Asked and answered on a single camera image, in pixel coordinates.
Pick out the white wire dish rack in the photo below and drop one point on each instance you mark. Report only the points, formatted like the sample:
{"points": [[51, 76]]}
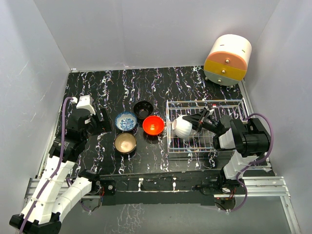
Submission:
{"points": [[202, 141]]}

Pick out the black bowl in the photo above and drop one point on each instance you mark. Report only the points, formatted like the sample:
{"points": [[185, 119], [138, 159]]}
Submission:
{"points": [[143, 109]]}

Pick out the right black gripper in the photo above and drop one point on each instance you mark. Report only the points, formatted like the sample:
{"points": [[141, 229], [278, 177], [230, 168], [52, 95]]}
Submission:
{"points": [[197, 119]]}

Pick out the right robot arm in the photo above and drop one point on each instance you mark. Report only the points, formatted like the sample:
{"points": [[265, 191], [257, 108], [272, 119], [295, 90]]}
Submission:
{"points": [[248, 139]]}

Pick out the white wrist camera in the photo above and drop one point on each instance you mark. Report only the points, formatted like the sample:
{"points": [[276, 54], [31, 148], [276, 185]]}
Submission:
{"points": [[84, 102], [209, 123]]}

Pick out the black marble table mat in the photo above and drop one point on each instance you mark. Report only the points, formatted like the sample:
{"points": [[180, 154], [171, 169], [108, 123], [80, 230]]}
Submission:
{"points": [[120, 90]]}

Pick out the red bowl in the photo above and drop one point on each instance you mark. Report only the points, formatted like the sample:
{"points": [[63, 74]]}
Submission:
{"points": [[153, 125]]}

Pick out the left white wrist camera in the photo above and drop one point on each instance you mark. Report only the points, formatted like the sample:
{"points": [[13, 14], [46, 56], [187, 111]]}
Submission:
{"points": [[84, 102]]}

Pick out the round pastel drawer cabinet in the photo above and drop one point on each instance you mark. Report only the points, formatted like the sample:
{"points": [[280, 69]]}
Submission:
{"points": [[228, 59]]}

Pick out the blue white patterned bowl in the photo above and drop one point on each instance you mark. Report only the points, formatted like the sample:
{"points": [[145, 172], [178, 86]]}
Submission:
{"points": [[126, 121]]}

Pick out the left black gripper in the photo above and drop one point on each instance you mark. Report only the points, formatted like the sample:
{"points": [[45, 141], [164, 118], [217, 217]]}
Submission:
{"points": [[106, 125]]}

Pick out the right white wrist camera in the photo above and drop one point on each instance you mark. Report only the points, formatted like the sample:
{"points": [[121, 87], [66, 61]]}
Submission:
{"points": [[209, 123]]}

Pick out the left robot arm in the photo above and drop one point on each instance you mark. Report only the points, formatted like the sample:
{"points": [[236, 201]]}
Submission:
{"points": [[47, 207]]}

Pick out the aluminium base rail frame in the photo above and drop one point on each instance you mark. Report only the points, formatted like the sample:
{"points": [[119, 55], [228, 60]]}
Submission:
{"points": [[169, 193]]}

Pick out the brown ceramic bowl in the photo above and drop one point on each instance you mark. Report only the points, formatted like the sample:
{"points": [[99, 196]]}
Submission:
{"points": [[125, 143]]}

